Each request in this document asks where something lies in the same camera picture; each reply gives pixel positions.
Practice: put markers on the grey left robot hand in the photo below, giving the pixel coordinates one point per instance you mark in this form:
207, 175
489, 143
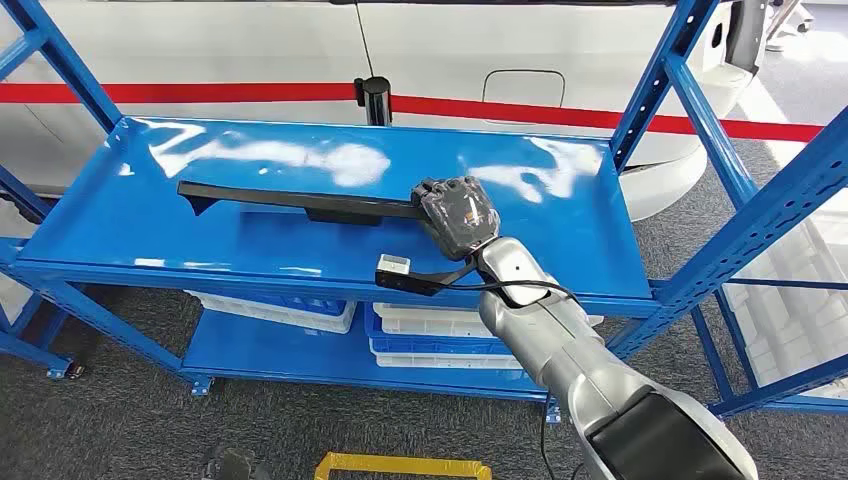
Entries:
235, 465

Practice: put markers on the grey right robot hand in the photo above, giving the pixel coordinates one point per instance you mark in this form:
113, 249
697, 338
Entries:
460, 218

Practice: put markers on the long black plastic part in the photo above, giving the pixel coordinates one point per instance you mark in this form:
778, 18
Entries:
285, 197

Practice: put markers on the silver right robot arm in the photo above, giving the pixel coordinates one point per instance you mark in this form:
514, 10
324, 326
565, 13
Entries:
563, 344

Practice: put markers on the white plastic crate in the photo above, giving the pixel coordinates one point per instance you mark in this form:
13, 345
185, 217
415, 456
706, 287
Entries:
298, 324
424, 321
444, 362
788, 291
808, 358

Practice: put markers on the red barrier belt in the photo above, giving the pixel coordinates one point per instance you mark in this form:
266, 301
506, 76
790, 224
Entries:
199, 93
530, 114

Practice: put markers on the yellow floor tape square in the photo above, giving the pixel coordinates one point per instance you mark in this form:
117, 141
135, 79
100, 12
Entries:
397, 466

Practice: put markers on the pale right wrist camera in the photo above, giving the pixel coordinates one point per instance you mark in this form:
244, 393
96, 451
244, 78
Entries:
394, 265

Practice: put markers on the black stanchion post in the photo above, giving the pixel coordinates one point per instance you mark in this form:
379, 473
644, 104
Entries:
374, 99

